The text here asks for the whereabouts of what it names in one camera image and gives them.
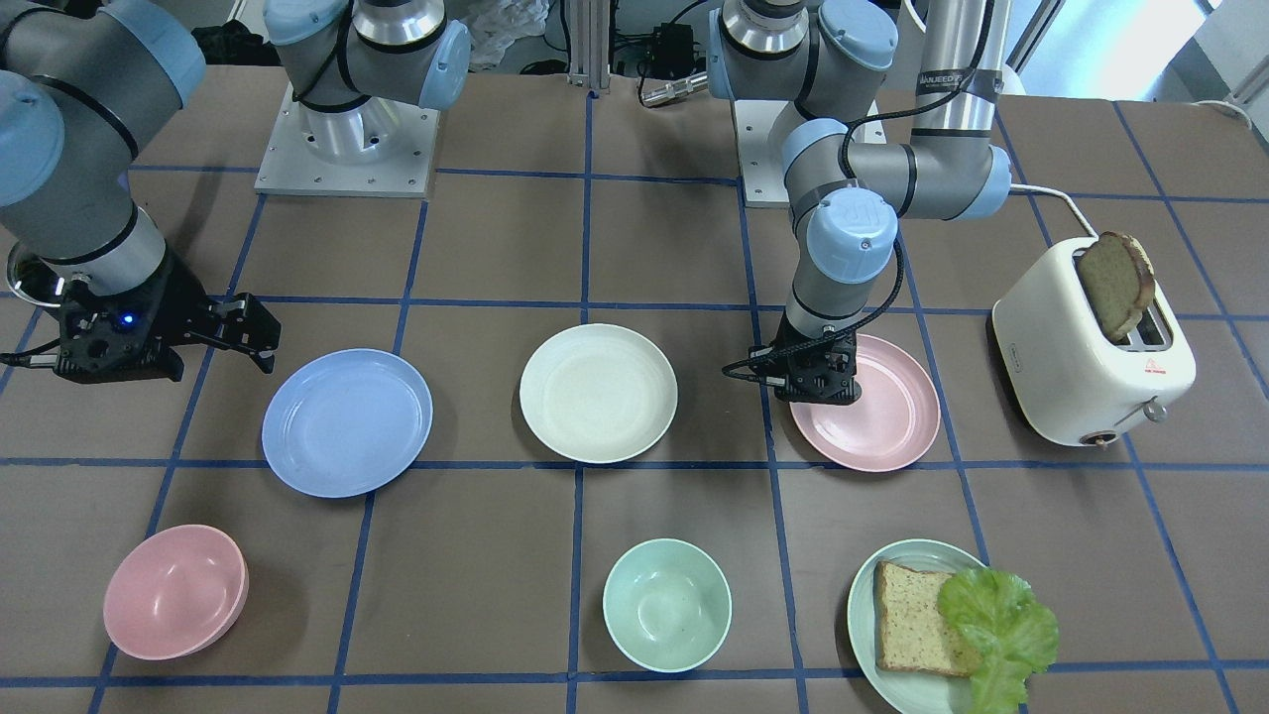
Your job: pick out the green bowl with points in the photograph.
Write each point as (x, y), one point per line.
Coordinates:
(667, 605)

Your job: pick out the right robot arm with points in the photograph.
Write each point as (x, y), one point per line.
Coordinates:
(82, 97)

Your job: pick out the green lettuce leaf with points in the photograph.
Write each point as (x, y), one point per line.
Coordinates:
(1014, 634)

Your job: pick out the cream white plate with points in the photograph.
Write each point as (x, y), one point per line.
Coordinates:
(598, 393)

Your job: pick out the white toaster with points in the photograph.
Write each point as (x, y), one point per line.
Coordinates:
(1071, 384)

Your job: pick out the bread slice on plate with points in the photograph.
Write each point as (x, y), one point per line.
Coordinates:
(911, 633)

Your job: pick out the green plate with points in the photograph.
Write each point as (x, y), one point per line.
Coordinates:
(907, 692)

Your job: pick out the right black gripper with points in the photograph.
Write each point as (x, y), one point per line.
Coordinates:
(171, 303)

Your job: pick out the blue plate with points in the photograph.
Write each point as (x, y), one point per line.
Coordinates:
(347, 423)

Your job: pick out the pink bowl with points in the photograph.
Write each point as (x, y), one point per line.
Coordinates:
(176, 593)

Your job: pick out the blue saucepan with lid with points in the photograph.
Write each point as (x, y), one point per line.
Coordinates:
(31, 280)

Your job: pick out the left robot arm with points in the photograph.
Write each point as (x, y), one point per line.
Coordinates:
(846, 197)

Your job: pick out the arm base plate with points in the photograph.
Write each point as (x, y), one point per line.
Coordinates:
(384, 148)
(762, 126)

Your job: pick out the pink plate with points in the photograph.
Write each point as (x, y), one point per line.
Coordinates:
(891, 425)

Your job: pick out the bread slice in toaster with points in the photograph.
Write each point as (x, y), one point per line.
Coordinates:
(1119, 282)

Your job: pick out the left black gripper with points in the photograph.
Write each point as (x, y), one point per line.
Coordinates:
(849, 369)

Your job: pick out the black power adapter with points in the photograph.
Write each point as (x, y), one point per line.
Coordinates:
(672, 51)

